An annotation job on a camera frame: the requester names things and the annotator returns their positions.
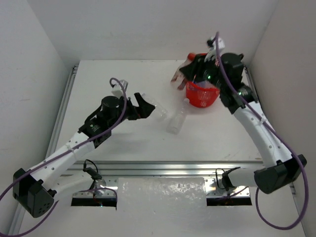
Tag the red mesh plastic bin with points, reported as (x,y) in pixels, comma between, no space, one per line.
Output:
(201,95)

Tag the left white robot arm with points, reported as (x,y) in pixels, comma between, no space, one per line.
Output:
(64,153)

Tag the aluminium front rail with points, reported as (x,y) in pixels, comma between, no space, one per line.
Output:
(99,180)

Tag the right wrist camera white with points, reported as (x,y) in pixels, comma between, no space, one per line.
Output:
(215,45)

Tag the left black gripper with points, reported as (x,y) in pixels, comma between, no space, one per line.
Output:
(135,108)

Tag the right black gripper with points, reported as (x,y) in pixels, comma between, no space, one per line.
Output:
(195,68)

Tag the aluminium left side rail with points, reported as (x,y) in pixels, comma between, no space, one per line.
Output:
(20,211)

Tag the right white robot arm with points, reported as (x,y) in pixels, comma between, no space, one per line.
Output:
(235,101)

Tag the clear bottle white cap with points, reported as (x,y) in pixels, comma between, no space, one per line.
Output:
(179,117)
(159,113)

